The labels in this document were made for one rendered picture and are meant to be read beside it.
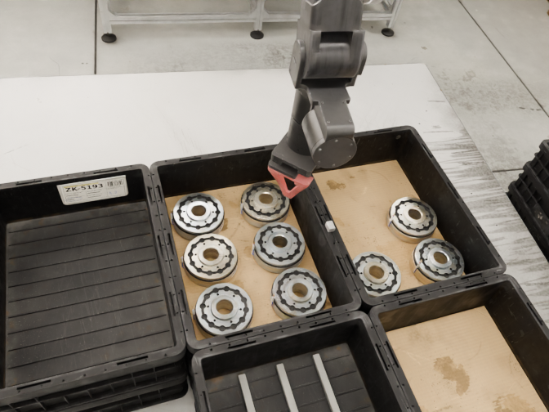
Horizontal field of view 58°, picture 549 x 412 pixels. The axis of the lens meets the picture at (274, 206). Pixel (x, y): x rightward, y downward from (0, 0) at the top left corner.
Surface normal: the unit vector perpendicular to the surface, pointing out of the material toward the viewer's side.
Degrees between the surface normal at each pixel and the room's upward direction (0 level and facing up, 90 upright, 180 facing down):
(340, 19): 72
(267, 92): 0
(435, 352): 0
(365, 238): 0
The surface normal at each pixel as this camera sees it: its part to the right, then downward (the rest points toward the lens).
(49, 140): 0.11, -0.61
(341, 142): 0.20, 0.80
